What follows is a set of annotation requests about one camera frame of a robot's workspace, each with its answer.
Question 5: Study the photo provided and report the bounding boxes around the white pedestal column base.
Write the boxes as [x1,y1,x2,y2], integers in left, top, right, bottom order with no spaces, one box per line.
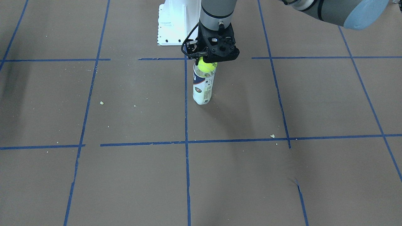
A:
[157,0,201,46]

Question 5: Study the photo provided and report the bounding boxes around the yellow tennis ball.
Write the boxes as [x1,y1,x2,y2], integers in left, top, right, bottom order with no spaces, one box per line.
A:
[197,57,217,73]

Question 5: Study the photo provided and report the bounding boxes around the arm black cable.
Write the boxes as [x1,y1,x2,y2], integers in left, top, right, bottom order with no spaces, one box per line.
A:
[182,23,200,54]

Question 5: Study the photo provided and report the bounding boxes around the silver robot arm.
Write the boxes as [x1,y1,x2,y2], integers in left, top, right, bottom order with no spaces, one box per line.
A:
[182,0,389,63]

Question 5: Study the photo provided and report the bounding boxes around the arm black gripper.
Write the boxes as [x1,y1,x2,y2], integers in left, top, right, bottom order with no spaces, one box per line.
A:
[197,23,240,62]

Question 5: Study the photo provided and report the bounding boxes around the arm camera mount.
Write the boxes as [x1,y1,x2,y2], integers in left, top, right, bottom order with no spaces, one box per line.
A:
[180,39,207,66]

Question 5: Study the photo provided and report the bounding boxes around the clear tennis ball can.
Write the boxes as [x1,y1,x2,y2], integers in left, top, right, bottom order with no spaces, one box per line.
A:
[193,63,217,105]

